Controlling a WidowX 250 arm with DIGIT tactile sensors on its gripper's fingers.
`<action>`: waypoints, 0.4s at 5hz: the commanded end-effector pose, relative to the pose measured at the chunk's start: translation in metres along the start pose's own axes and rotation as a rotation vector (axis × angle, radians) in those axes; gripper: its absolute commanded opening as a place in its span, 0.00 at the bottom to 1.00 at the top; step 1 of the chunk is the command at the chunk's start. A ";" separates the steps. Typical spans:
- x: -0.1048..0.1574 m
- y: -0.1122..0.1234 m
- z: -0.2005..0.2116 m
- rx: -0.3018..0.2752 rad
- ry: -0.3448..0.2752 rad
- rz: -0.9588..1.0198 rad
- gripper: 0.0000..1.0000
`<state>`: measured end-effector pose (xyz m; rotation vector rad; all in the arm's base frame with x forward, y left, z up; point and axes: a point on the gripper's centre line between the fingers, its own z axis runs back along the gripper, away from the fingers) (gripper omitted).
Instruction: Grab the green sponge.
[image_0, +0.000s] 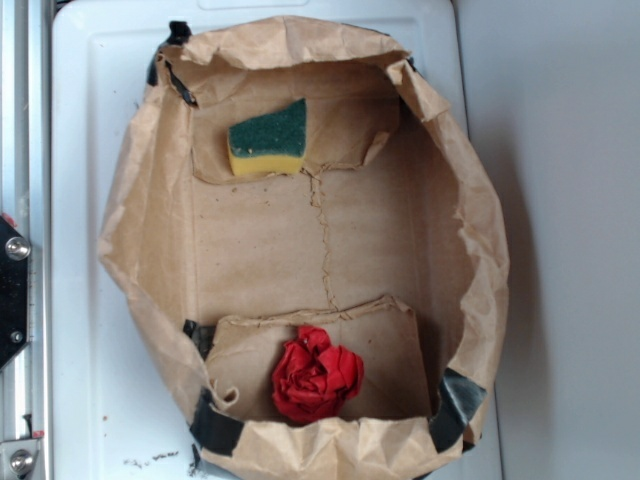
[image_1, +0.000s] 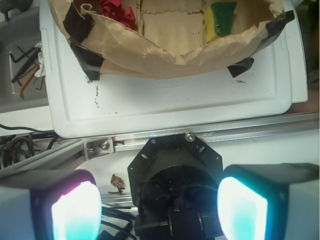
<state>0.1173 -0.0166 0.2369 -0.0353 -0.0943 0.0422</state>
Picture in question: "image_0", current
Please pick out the silver corner bracket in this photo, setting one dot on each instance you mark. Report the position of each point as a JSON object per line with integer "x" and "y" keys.
{"x": 19, "y": 459}

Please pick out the crumpled red cloth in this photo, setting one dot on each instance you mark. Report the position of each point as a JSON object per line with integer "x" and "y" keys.
{"x": 315, "y": 378}

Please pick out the black metal bracket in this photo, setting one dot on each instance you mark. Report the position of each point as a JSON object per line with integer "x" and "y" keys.
{"x": 14, "y": 291}

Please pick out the white plastic tray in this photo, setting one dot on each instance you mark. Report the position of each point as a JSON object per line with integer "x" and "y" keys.
{"x": 113, "y": 418}

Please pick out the green and yellow sponge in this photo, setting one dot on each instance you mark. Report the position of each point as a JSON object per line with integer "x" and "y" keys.
{"x": 273, "y": 143}

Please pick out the brown paper bag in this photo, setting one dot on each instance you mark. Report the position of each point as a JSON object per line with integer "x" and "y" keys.
{"x": 220, "y": 271}

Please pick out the aluminium frame rail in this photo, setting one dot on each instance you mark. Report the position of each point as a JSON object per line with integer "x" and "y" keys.
{"x": 25, "y": 201}

